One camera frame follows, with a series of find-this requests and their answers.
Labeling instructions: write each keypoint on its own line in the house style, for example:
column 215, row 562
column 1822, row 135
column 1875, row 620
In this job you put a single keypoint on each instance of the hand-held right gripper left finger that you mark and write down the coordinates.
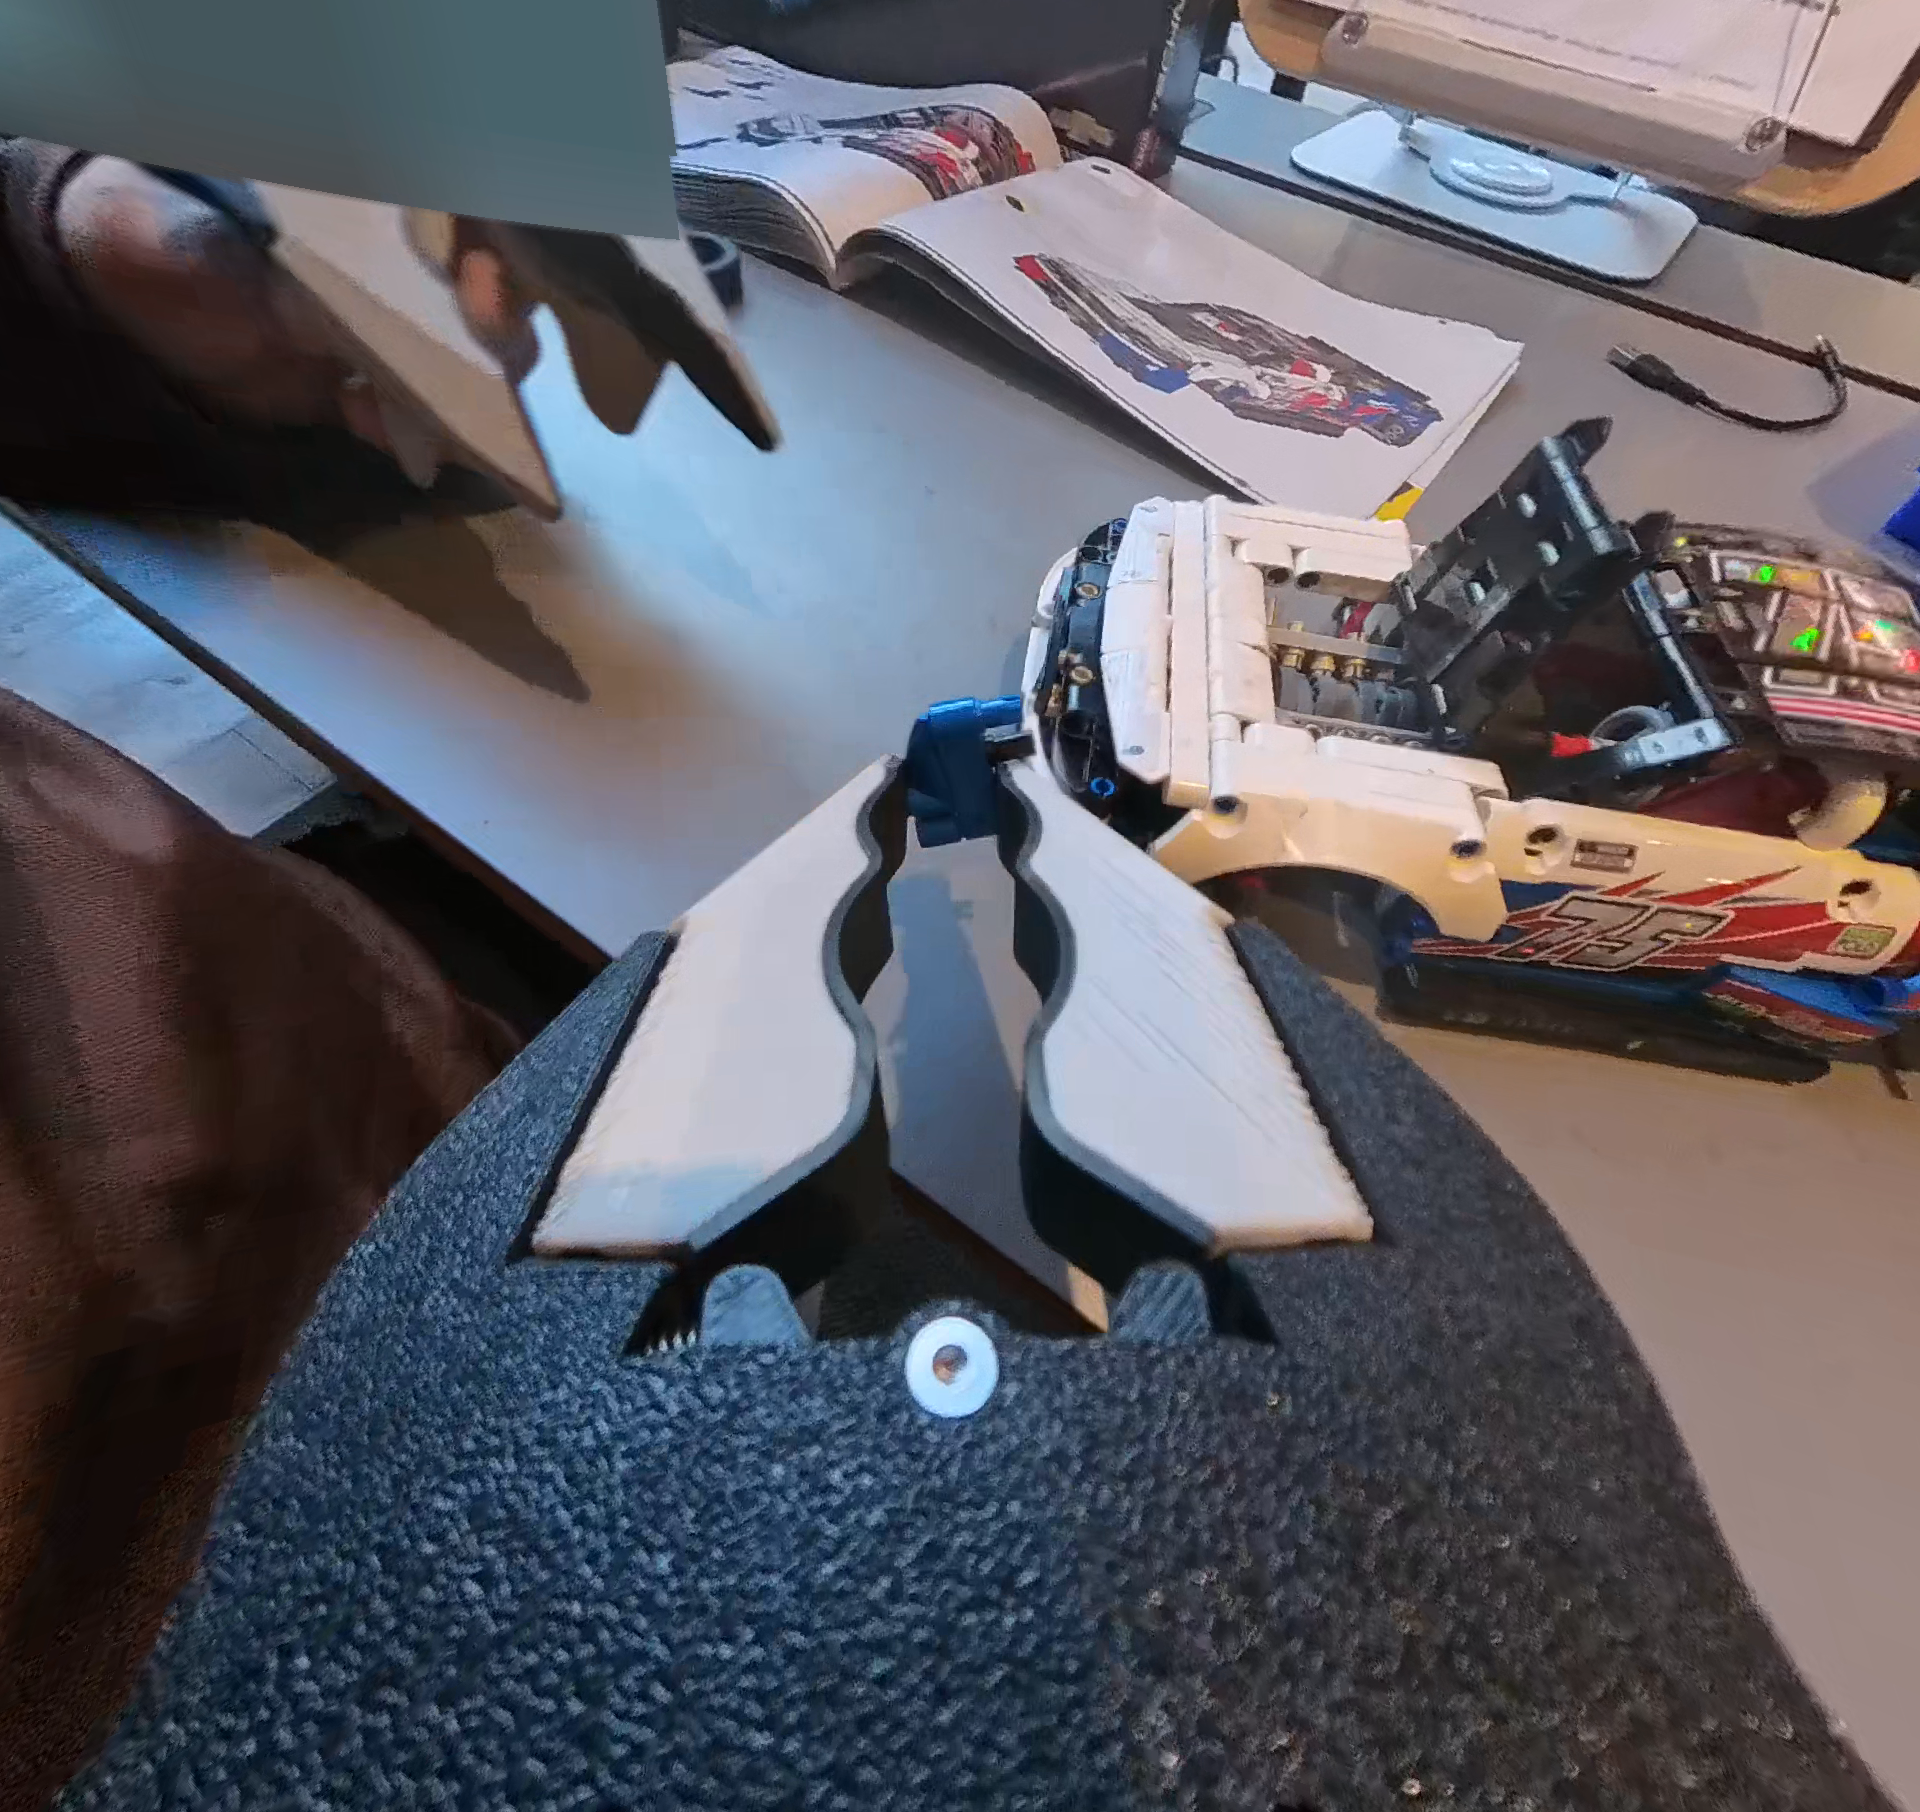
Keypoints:
column 720, row 1078

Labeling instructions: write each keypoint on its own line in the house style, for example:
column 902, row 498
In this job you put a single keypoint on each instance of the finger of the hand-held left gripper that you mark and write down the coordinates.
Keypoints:
column 434, row 371
column 616, row 325

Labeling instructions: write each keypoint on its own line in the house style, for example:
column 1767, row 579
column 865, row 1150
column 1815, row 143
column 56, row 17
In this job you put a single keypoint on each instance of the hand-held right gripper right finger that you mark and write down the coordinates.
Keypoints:
column 1187, row 1091

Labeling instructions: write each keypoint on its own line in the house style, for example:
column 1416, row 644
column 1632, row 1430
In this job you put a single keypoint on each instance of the white brick model car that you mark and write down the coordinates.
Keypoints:
column 1276, row 791

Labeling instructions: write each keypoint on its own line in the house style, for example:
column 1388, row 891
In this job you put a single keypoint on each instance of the blue toy brick connector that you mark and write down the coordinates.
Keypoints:
column 947, row 777

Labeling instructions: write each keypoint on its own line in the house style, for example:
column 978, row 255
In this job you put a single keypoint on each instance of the grey desk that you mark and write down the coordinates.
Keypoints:
column 825, row 566

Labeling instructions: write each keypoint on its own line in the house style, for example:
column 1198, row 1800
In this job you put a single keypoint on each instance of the person's left hand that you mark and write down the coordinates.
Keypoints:
column 194, row 297

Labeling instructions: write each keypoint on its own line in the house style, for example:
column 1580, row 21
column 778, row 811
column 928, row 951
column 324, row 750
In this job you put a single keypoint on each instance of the black toy tyre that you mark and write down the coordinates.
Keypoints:
column 720, row 269

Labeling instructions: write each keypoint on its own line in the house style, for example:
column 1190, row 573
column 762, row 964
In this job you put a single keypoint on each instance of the open instruction booklet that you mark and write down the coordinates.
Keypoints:
column 1126, row 281

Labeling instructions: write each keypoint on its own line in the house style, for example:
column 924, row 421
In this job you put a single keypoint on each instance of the white round stand base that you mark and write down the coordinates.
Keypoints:
column 1502, row 193

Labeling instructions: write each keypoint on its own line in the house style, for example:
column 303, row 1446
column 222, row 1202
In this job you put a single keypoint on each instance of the blue plastic bin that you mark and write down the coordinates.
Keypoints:
column 1907, row 513

